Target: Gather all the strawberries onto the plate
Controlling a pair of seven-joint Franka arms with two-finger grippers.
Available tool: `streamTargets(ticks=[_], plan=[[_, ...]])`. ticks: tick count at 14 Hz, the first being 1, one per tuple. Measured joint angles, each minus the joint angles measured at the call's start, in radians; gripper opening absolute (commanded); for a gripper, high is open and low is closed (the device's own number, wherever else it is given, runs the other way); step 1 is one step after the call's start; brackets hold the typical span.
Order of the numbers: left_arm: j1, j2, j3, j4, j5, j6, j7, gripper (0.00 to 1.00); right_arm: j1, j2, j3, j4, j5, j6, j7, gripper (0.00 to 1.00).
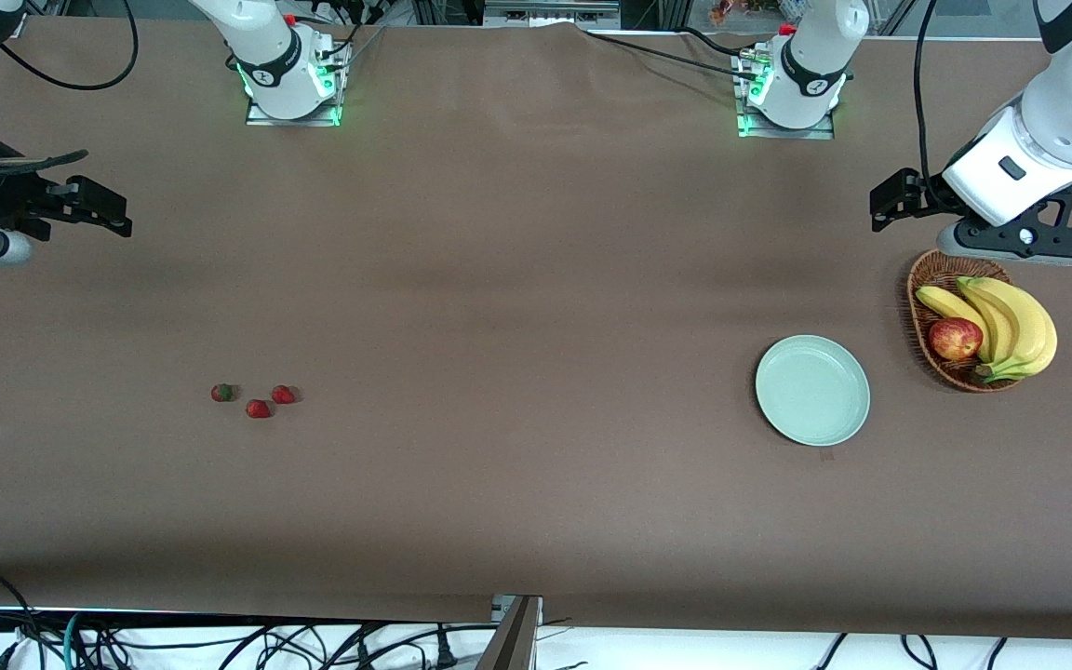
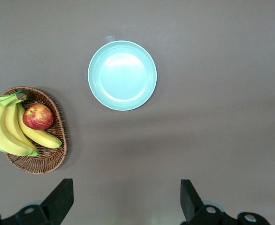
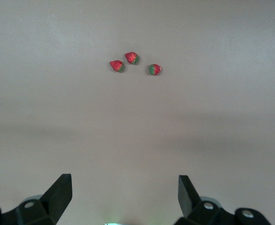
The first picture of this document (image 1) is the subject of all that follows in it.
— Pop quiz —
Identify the pale green round plate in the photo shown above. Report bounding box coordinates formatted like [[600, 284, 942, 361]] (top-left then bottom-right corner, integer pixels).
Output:
[[755, 334, 871, 448]]

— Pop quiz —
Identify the red apple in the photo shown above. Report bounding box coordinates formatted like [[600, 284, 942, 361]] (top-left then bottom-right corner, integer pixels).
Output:
[[928, 316, 985, 363]]

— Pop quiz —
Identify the yellow banana bunch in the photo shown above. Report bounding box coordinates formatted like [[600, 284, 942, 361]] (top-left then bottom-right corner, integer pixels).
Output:
[[915, 275, 1059, 384]]

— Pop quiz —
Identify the brown wicker basket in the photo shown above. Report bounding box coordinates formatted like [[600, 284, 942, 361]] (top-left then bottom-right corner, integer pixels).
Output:
[[906, 249, 1025, 394]]

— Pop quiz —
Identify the brown table cover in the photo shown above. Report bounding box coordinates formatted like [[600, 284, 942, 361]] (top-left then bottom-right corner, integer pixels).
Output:
[[0, 17, 1072, 643]]

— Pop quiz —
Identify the grey metal device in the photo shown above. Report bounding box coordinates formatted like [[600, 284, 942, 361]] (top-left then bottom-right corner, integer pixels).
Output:
[[483, 0, 622, 30]]

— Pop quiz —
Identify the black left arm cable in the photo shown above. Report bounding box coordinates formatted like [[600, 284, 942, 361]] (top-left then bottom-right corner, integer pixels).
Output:
[[912, 0, 943, 202]]

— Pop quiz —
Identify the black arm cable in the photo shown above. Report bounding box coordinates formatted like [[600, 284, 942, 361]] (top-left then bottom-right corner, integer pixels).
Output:
[[0, 0, 140, 92], [912, 0, 943, 202]]

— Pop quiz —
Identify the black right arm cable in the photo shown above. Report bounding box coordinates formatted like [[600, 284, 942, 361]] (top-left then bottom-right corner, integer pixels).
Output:
[[0, 0, 140, 92]]

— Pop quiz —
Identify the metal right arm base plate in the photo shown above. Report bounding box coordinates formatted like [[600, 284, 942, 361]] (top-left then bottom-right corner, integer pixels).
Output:
[[244, 37, 351, 127]]

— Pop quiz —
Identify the short black cable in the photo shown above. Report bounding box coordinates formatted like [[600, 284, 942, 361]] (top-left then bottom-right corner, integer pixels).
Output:
[[680, 26, 760, 59]]

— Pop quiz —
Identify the long black cable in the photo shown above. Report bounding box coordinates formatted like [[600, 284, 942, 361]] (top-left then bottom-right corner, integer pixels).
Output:
[[583, 31, 762, 83]]

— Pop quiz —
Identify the black cable tangle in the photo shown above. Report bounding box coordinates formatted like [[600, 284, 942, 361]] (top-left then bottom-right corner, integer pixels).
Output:
[[80, 622, 500, 670]]

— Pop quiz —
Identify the aluminium post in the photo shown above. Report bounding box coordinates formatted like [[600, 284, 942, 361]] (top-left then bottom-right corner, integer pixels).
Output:
[[480, 594, 543, 670]]

